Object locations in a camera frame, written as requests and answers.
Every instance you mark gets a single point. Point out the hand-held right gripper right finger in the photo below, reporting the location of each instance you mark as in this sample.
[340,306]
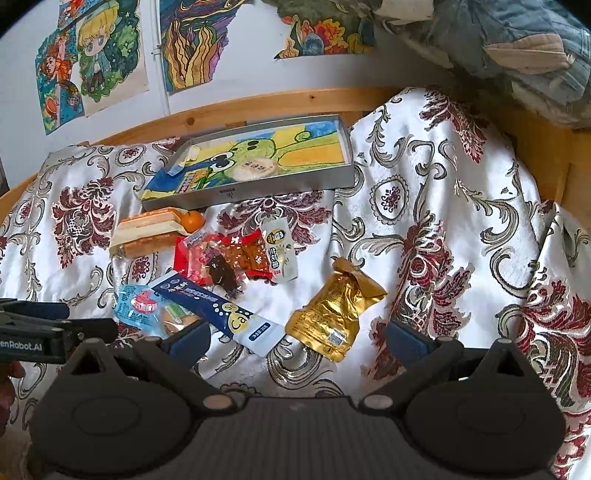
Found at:
[408,344]

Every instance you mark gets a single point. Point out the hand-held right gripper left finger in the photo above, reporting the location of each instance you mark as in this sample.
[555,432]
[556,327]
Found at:
[189,344]

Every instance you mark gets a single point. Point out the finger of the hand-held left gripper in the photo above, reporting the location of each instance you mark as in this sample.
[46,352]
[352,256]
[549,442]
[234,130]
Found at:
[92,330]
[37,309]

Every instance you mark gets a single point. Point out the clear round biscuit packet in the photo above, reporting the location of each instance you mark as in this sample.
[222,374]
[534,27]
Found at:
[173,321]

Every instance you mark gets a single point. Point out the long dark blue packet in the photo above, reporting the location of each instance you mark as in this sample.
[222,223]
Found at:
[207,304]

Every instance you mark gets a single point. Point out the light blue snack packet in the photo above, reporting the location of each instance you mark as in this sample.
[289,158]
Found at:
[136,307]

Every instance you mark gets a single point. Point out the gold foil snack packet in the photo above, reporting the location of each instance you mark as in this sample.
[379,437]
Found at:
[332,309]

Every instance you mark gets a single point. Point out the clear red dark meat packet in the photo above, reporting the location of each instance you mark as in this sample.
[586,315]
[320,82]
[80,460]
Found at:
[198,256]

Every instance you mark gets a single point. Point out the red dried tofu packet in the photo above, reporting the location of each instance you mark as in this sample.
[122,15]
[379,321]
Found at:
[249,258]

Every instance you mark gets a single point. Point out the grey metal tray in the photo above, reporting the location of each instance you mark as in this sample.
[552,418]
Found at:
[277,189]

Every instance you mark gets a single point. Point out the person's left hand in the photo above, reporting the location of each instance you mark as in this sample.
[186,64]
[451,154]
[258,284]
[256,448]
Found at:
[8,392]

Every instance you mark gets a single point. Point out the orange cracker packet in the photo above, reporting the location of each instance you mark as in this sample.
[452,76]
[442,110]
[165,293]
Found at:
[147,230]

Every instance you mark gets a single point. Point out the tangerine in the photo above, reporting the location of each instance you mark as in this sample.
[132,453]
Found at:
[193,220]

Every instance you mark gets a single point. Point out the round white cake packet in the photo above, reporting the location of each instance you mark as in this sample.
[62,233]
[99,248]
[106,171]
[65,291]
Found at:
[253,169]

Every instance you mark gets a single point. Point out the colourful drawing sheet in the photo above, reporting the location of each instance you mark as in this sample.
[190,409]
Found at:
[314,147]

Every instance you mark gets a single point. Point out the blue patchwork quilt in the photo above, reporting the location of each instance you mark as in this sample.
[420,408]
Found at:
[503,50]

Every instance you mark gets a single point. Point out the orange-haired figure wall poster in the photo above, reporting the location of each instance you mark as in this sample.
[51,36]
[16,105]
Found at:
[57,87]

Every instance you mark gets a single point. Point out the wooden bed frame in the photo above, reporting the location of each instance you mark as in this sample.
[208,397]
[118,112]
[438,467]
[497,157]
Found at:
[277,104]

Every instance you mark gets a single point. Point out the blond cartoon figure wall poster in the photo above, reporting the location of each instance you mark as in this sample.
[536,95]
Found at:
[104,50]

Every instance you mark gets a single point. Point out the wavy striped wall poster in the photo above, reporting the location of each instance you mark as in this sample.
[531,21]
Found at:
[198,41]

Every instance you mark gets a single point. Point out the flower pattern wall poster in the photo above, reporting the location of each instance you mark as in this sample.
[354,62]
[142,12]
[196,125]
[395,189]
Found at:
[323,32]

